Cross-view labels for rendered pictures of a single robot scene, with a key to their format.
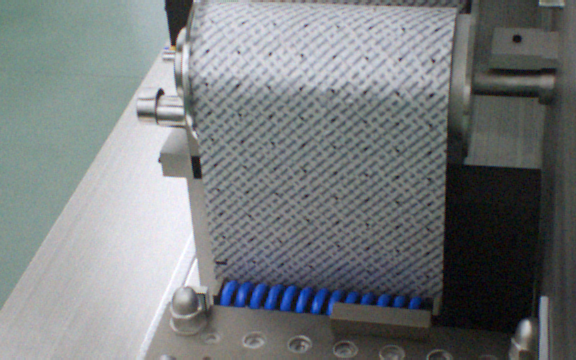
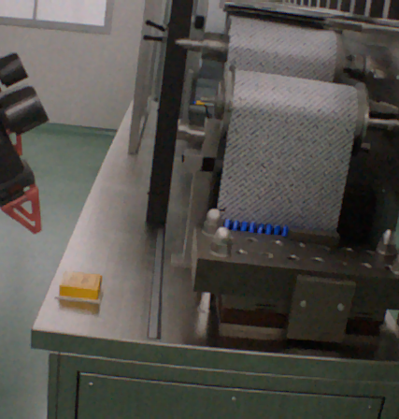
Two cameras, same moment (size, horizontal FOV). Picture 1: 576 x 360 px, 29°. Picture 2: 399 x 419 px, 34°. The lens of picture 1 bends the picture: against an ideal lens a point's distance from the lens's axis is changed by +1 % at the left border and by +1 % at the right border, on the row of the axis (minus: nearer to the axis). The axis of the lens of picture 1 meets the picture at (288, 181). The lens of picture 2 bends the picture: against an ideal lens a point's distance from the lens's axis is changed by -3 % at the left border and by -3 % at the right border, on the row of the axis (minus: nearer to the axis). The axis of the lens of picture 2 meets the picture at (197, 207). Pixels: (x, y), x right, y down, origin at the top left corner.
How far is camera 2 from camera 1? 0.65 m
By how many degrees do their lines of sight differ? 23
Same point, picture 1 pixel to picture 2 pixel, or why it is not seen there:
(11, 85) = not seen: outside the picture
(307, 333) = (277, 239)
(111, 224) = (107, 230)
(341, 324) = (295, 235)
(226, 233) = (229, 190)
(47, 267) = (79, 242)
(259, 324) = (250, 236)
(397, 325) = (324, 235)
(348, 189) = (301, 165)
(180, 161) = (196, 159)
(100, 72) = not seen: outside the picture
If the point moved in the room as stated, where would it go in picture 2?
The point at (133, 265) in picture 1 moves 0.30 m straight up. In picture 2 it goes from (130, 245) to (144, 108)
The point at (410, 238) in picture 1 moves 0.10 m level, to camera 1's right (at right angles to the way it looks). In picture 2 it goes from (326, 195) to (371, 198)
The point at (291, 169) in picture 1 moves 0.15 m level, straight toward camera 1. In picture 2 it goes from (274, 151) to (306, 174)
